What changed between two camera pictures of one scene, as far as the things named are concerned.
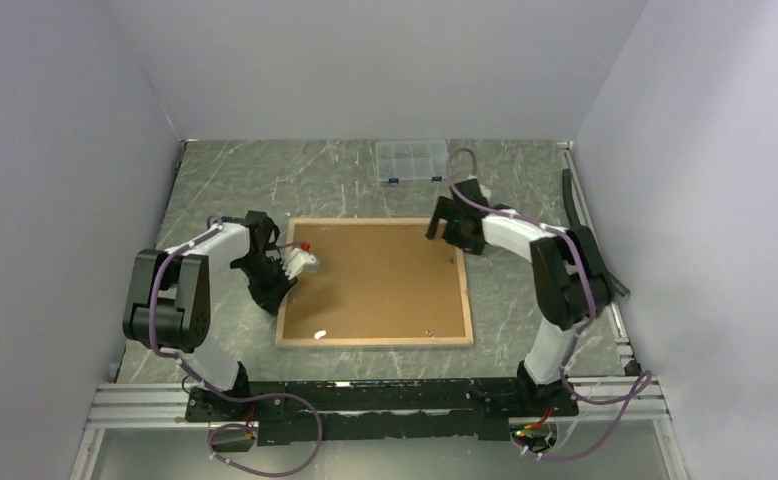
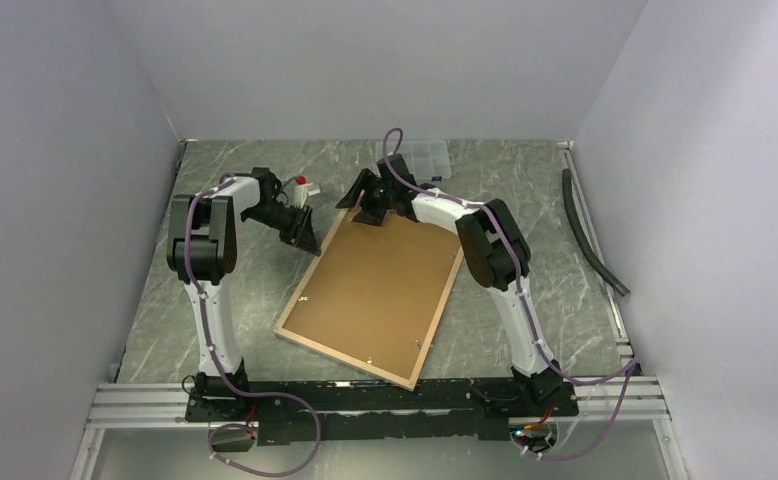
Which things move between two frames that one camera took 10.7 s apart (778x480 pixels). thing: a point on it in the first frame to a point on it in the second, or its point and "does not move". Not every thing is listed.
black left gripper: [270, 298] to [301, 232]
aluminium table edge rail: [577, 181] does not move
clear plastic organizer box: [410, 160] does not move
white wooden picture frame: [466, 340] to [345, 358]
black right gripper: [444, 211] to [365, 178]
